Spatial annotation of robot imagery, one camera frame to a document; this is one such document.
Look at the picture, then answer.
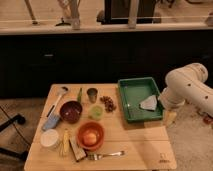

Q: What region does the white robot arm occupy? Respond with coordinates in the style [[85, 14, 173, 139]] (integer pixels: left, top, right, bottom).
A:
[[159, 63, 213, 117]]

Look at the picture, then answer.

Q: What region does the green plastic cup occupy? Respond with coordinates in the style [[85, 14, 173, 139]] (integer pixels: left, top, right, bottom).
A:
[[89, 105, 103, 121]]

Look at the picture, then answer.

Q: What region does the green plastic tray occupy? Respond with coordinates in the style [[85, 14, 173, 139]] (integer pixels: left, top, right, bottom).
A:
[[118, 77, 163, 123]]

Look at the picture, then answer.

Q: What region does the green chili pepper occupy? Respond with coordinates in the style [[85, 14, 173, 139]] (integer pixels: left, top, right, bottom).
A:
[[77, 87, 82, 103]]

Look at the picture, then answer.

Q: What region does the dark red bowl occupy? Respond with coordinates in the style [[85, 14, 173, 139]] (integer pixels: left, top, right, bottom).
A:
[[60, 101, 83, 124]]

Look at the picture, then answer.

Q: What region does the white cloth in tray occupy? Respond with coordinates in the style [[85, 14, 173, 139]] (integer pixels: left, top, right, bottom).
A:
[[140, 95, 157, 111]]

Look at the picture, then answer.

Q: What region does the orange bowl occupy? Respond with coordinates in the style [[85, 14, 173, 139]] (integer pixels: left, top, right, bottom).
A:
[[76, 121, 105, 151]]

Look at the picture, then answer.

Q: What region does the orange fruit in bowl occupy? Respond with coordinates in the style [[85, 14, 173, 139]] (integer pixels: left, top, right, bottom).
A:
[[83, 133, 97, 146]]

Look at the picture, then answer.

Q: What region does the yellow corn cob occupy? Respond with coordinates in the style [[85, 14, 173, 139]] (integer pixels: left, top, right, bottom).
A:
[[60, 130, 69, 156]]

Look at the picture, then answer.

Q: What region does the silver fork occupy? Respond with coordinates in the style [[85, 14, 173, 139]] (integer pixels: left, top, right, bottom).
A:
[[87, 151, 125, 161]]

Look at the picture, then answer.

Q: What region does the brown rectangular block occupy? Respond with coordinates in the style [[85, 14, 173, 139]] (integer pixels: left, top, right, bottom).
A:
[[69, 136, 87, 162]]

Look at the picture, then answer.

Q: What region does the black chair base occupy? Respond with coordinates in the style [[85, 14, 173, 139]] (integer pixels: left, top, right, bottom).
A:
[[0, 113, 30, 162]]

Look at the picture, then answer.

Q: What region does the white handled spoon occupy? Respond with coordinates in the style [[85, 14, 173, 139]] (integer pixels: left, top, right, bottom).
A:
[[47, 87, 68, 116]]

